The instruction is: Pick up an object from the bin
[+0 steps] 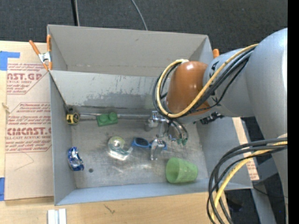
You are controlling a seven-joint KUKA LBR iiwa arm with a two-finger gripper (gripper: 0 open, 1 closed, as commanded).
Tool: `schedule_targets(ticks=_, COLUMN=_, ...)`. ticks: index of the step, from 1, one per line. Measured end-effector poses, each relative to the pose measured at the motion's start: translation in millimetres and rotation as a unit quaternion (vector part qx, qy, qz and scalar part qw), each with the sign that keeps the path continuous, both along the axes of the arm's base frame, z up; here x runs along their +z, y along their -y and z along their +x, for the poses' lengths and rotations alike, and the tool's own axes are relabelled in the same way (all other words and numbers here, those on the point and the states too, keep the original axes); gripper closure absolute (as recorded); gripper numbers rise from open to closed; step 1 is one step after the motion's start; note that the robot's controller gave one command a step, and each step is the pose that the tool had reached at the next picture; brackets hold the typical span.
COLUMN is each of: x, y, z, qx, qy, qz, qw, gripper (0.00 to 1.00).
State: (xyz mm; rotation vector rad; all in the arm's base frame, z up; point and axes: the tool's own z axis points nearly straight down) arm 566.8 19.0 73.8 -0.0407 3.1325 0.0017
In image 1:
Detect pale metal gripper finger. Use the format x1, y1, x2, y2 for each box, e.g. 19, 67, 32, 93
144, 111, 164, 132
149, 138, 167, 161

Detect blue sunglasses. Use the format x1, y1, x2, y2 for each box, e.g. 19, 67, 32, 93
130, 137, 168, 151

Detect green plastic cup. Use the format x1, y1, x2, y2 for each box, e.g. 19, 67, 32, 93
165, 157, 199, 184

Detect grey metal bin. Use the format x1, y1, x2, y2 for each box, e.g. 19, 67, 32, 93
46, 24, 253, 206

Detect clear tape dispenser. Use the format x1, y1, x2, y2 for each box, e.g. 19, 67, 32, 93
107, 136, 134, 161

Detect green toy brick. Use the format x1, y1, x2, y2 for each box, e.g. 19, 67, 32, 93
96, 112, 119, 127

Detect yellow and black tape measure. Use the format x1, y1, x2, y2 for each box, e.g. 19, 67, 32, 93
66, 112, 80, 126

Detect blue foil packet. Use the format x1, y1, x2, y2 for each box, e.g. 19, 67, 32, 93
67, 146, 85, 172

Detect brown cardboard board, red print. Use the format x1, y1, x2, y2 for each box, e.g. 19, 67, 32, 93
0, 40, 260, 202

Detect black cylinder on white bracket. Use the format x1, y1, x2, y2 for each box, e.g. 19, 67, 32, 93
199, 112, 222, 126

